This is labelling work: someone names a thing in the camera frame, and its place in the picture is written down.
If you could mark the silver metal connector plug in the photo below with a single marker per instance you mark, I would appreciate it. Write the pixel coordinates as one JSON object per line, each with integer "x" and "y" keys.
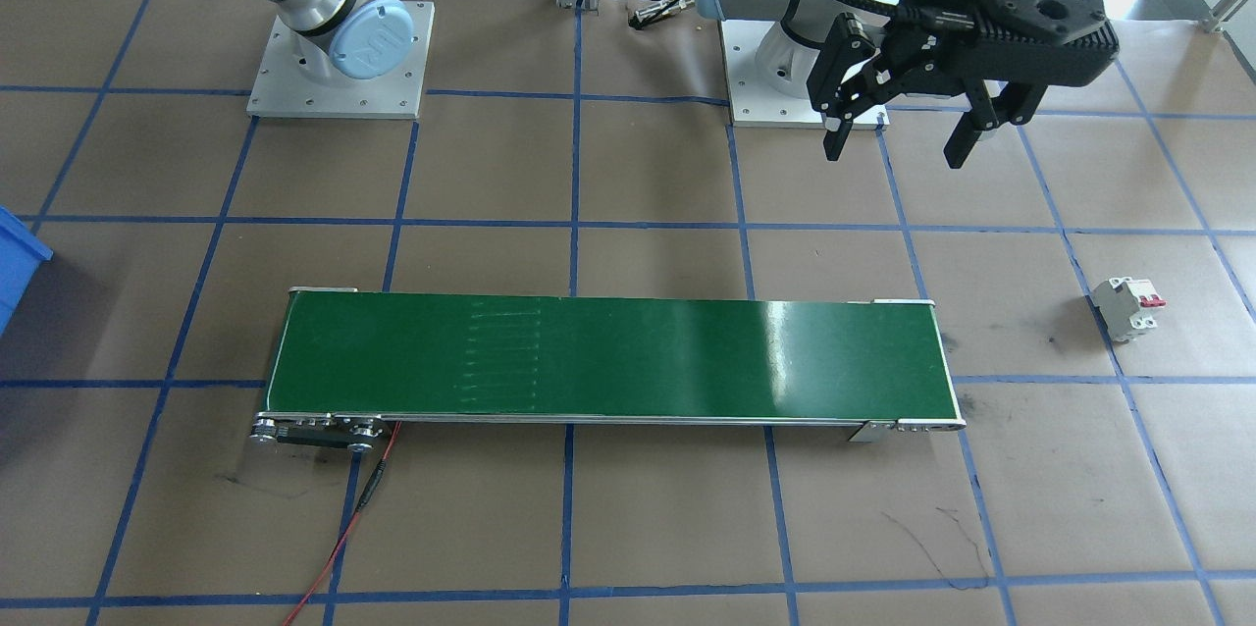
{"x": 667, "y": 11}

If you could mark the green conveyor belt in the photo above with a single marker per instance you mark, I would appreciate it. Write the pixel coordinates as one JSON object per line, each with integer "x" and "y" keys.
{"x": 638, "y": 361}

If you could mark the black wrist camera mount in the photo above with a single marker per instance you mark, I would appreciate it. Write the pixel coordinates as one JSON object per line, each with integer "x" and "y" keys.
{"x": 1050, "y": 27}

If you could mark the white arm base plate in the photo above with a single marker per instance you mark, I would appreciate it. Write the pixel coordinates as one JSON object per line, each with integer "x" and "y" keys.
{"x": 392, "y": 86}
{"x": 756, "y": 96}

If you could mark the white circuit breaker red switches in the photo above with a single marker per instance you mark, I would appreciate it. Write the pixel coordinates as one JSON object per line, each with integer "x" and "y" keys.
{"x": 1119, "y": 307}

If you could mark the blue plastic bin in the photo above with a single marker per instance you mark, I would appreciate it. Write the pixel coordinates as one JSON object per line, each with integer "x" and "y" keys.
{"x": 20, "y": 263}

